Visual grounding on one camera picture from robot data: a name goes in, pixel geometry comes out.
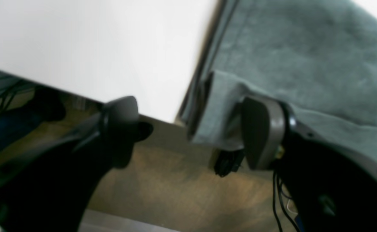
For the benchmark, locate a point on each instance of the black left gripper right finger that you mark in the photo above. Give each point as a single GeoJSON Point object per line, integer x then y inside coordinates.
{"type": "Point", "coordinates": [334, 188]}

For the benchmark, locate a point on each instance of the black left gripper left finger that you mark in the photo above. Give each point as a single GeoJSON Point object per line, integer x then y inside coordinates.
{"type": "Point", "coordinates": [48, 188]}

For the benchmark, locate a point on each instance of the dark grey t-shirt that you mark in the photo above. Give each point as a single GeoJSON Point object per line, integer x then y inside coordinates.
{"type": "Point", "coordinates": [318, 56]}

